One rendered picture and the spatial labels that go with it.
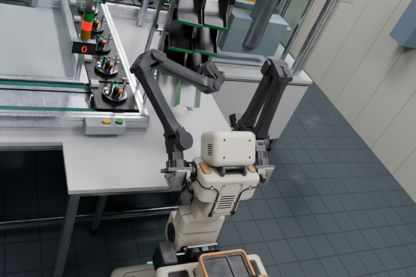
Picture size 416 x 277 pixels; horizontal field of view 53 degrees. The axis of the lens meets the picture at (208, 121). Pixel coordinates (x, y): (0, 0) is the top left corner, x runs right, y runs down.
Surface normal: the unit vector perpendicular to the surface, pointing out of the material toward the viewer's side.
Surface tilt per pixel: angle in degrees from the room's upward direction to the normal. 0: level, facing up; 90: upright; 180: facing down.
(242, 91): 90
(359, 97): 90
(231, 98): 90
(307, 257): 0
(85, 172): 0
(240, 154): 47
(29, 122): 90
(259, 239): 0
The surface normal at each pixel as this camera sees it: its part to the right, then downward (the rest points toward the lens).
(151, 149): 0.32, -0.75
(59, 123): 0.34, 0.66
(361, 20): -0.89, -0.03
